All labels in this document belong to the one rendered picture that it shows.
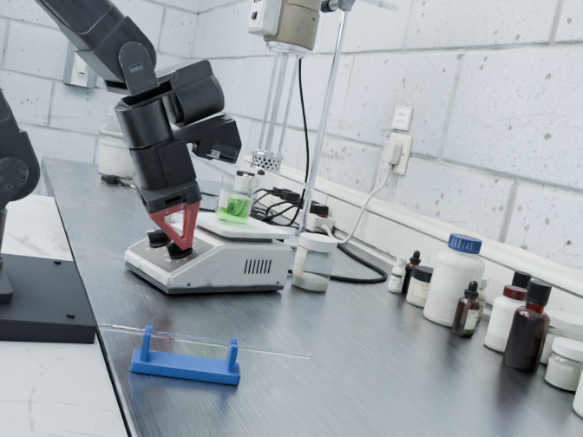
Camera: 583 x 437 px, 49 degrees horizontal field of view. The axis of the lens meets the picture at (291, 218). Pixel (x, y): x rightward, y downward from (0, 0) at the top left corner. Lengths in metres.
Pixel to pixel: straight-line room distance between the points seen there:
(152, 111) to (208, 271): 0.22
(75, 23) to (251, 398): 0.43
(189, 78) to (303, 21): 0.52
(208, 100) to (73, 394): 0.40
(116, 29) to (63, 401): 0.40
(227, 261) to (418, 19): 0.83
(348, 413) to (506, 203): 0.65
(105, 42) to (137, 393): 0.38
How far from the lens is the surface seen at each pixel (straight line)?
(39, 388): 0.57
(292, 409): 0.59
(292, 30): 1.29
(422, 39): 1.48
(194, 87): 0.80
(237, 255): 0.88
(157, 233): 0.91
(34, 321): 0.65
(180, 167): 0.80
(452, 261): 0.96
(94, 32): 0.75
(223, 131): 0.81
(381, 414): 0.62
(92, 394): 0.57
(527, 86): 1.19
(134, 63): 0.76
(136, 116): 0.78
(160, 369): 0.61
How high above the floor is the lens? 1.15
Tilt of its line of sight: 8 degrees down
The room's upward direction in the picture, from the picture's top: 11 degrees clockwise
